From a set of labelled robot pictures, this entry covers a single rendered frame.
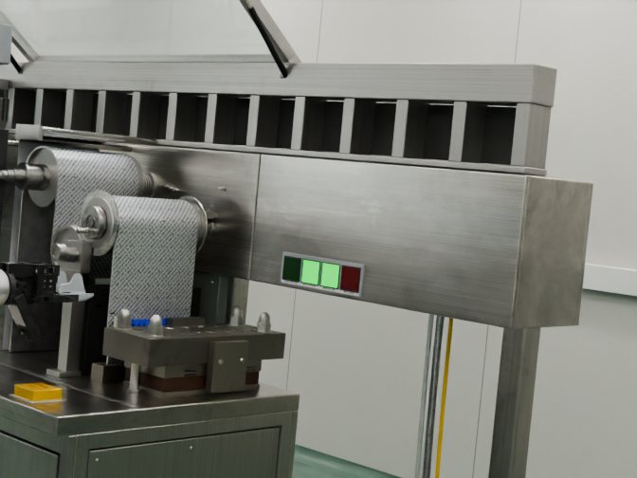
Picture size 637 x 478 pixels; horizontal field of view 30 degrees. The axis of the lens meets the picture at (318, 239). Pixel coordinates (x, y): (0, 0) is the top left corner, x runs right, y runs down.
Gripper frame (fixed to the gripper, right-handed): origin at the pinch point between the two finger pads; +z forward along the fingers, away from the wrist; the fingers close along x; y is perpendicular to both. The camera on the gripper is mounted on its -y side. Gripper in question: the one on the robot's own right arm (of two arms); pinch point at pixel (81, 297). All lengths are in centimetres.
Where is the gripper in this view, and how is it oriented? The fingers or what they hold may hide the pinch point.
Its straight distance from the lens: 262.8
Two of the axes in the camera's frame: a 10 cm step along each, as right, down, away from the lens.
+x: -7.2, -0.8, 6.9
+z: 6.9, 0.3, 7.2
